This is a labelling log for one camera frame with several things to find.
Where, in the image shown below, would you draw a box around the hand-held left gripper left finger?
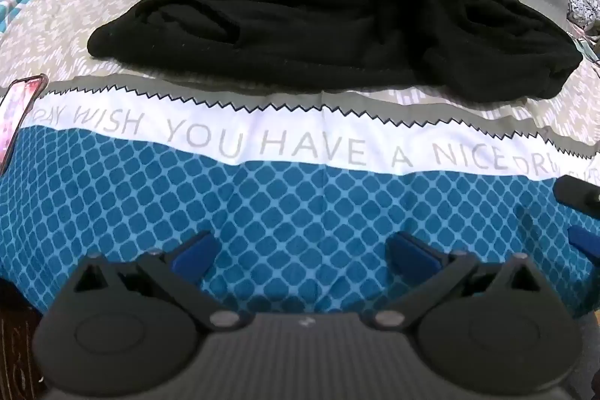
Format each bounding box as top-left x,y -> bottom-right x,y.
70,230 -> 251,333

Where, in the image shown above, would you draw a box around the patterned teal beige bedsheet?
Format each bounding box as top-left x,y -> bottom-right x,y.
0,0 -> 600,321

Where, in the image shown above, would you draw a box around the smartphone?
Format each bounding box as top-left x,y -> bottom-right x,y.
0,73 -> 49,176

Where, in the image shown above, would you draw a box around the black pants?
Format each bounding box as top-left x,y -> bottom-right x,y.
88,0 -> 584,103

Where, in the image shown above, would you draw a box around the dark patterned cloth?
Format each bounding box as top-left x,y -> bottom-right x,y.
0,280 -> 48,400

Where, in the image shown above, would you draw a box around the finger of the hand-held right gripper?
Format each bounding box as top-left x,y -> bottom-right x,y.
566,226 -> 600,262
554,174 -> 600,220

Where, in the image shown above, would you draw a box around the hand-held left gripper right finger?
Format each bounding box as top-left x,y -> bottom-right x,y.
361,231 -> 545,333

